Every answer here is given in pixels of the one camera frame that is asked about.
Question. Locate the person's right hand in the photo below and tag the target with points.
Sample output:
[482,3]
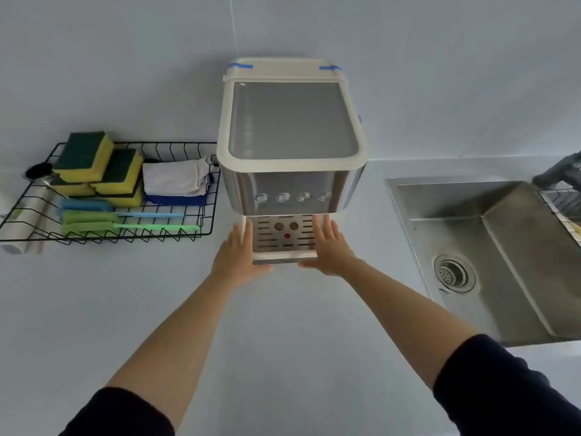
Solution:
[333,254]

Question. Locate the person's left hand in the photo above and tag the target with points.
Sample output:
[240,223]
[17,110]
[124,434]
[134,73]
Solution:
[236,263]

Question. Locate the perforated steel tray grate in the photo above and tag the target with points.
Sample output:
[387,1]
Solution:
[265,231]

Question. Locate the cream plastic drip tray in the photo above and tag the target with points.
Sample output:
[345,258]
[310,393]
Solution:
[283,255]

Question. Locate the cream steel coffee machine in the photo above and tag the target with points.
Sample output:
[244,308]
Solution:
[290,122]

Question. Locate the person's right forearm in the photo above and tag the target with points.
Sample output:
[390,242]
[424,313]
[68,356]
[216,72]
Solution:
[408,313]

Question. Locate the person's left forearm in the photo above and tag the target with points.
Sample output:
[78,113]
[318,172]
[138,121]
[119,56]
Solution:
[181,340]

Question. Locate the white cloth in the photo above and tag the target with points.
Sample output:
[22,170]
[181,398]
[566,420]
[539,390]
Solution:
[174,177]

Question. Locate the round metal drain strainer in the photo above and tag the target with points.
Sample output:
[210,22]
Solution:
[454,273]

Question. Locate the yellow green scrub sponge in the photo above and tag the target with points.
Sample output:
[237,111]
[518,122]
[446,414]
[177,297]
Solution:
[119,170]
[72,189]
[84,154]
[129,200]

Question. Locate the green sponge brush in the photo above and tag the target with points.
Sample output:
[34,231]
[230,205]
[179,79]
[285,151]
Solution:
[86,228]
[88,217]

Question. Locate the blue sponge brush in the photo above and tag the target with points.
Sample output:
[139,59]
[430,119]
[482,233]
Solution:
[86,205]

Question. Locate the stainless steel double sink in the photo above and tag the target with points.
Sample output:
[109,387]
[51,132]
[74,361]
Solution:
[508,267]

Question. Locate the blue tape strip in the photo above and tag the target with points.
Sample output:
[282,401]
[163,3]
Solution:
[330,68]
[239,65]

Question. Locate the black left sleeve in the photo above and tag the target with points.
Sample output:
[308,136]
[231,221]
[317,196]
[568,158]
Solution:
[118,415]

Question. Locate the black sleeve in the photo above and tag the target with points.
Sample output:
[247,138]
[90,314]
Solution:
[118,415]
[508,390]

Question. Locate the white roll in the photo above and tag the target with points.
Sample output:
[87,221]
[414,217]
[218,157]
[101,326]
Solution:
[27,213]

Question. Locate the black right sleeve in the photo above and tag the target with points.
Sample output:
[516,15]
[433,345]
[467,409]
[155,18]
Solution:
[508,390]

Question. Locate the dark grey faucet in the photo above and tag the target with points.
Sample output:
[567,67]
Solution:
[556,172]

